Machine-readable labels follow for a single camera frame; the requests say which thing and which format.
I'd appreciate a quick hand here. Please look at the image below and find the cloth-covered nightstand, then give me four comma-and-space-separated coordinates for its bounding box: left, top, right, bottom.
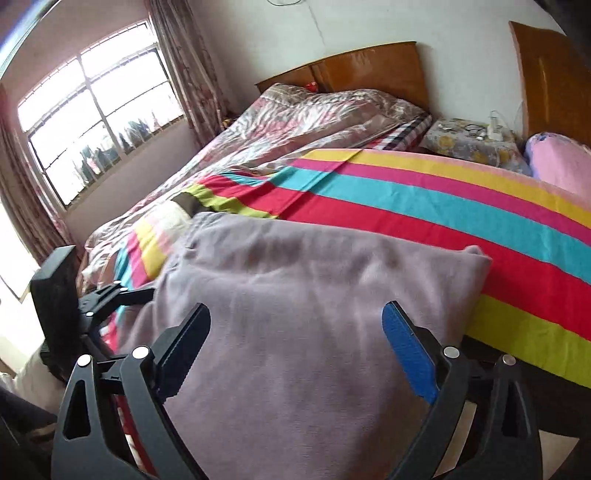
422, 117, 533, 174

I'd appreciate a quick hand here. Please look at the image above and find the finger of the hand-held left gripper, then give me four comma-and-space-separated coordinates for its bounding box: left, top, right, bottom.
79, 284, 158, 325
85, 323, 119, 361

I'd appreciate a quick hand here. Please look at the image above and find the wooden headboard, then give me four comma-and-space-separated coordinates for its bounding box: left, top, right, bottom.
255, 41, 430, 114

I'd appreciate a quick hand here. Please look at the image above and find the grey-mauve blanket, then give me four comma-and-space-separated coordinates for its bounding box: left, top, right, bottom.
108, 212, 495, 480

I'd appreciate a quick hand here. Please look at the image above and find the pink pillow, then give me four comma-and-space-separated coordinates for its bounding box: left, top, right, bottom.
524, 131, 591, 200

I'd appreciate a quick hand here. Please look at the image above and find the person's dark clothing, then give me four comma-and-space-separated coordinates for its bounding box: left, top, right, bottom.
0, 387, 62, 480

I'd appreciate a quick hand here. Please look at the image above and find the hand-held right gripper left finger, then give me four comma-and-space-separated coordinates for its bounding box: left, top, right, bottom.
51, 302, 212, 480

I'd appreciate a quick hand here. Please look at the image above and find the person's left forearm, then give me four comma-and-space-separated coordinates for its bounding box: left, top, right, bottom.
0, 353, 65, 403

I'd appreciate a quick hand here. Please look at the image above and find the floral pink curtain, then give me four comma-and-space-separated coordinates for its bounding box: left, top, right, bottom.
145, 0, 232, 151
0, 83, 82, 260

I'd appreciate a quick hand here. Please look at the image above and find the striped colourful bedsheet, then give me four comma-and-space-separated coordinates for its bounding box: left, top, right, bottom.
99, 148, 591, 480

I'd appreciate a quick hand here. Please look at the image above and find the barred window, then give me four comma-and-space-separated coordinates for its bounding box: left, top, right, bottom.
16, 18, 185, 209

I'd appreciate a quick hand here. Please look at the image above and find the floral pink quilt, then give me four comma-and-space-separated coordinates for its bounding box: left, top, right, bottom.
81, 83, 428, 296

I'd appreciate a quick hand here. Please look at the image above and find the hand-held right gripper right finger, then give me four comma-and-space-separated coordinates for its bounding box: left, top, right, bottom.
381, 300, 543, 480

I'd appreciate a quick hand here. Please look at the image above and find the white charger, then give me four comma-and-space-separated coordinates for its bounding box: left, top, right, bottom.
482, 111, 507, 142

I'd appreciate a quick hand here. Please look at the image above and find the dark cloth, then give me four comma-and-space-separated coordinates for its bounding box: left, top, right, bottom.
173, 193, 211, 214

